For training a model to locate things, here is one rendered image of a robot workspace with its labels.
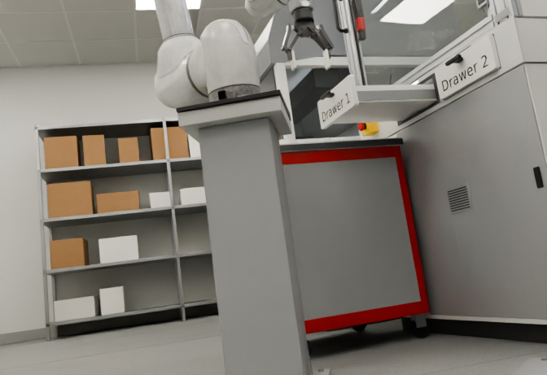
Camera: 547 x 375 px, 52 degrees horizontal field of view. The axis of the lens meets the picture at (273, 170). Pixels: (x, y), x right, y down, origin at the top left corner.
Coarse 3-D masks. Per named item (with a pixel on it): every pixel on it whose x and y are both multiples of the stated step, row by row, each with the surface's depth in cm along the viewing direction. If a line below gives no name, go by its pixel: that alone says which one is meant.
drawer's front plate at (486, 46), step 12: (492, 36) 170; (468, 48) 179; (480, 48) 174; (492, 48) 169; (468, 60) 179; (480, 60) 174; (492, 60) 169; (444, 72) 191; (456, 72) 185; (480, 72) 174; (444, 84) 192; (468, 84) 180; (444, 96) 192
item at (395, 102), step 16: (368, 96) 191; (384, 96) 193; (400, 96) 195; (416, 96) 197; (432, 96) 199; (352, 112) 201; (368, 112) 204; (384, 112) 207; (400, 112) 210; (416, 112) 213
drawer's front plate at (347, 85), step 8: (344, 80) 192; (352, 80) 188; (336, 88) 199; (344, 88) 193; (352, 88) 188; (336, 96) 199; (344, 96) 193; (352, 96) 187; (320, 104) 213; (328, 104) 206; (336, 104) 199; (344, 104) 193; (352, 104) 188; (320, 112) 213; (328, 112) 206; (336, 112) 200; (344, 112) 194; (320, 120) 214; (328, 120) 207; (336, 120) 203
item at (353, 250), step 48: (288, 144) 203; (336, 144) 209; (384, 144) 215; (288, 192) 200; (336, 192) 206; (384, 192) 212; (336, 240) 202; (384, 240) 208; (336, 288) 198; (384, 288) 204
